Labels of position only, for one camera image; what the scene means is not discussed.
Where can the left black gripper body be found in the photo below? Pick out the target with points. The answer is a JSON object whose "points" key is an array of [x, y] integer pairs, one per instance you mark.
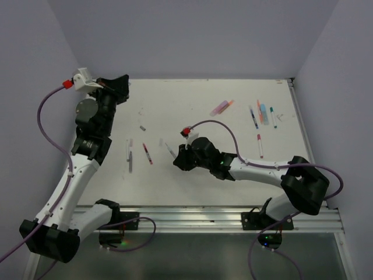
{"points": [[105, 98]]}

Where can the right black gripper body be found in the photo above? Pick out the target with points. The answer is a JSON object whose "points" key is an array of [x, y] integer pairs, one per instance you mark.
{"points": [[204, 163]]}

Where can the red pen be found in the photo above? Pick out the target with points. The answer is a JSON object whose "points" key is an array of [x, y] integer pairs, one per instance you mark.
{"points": [[147, 153]]}

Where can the grey marker pen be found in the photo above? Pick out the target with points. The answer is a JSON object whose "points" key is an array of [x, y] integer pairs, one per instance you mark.
{"points": [[127, 149]]}

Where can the purple highlighter pen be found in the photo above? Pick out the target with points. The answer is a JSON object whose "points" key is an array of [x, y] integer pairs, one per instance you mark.
{"points": [[130, 162]]}

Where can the blue pen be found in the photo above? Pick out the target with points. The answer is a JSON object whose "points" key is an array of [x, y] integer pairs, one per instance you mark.
{"points": [[170, 151]]}

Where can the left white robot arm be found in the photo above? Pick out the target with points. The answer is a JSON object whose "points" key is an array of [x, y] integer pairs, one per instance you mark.
{"points": [[54, 233]]}

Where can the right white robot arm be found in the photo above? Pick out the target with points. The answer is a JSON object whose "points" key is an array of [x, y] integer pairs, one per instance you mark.
{"points": [[303, 185]]}

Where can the orange pen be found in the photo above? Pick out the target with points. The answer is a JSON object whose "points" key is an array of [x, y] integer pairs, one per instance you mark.
{"points": [[259, 111]]}

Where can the pink highlighter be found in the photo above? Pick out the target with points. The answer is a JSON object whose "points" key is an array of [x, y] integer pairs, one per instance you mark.
{"points": [[219, 108]]}

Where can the pink capped marker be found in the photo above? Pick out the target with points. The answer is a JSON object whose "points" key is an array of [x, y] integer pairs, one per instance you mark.
{"points": [[261, 155]]}

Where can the light blue highlighter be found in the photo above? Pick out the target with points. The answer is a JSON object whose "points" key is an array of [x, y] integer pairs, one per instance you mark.
{"points": [[264, 114]]}

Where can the green capped marker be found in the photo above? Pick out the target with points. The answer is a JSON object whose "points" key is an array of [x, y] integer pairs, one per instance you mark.
{"points": [[272, 113]]}

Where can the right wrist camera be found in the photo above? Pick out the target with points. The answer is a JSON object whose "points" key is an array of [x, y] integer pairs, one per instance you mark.
{"points": [[190, 138]]}

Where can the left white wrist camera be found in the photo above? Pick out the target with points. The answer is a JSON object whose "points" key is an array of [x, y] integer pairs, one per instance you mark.
{"points": [[83, 81]]}

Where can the aluminium rail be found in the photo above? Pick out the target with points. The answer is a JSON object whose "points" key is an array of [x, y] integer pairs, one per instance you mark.
{"points": [[215, 219]]}

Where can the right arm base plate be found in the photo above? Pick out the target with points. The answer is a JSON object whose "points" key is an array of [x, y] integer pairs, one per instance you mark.
{"points": [[257, 221]]}

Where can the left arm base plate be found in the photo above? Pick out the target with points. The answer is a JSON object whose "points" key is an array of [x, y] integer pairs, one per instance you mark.
{"points": [[123, 221]]}

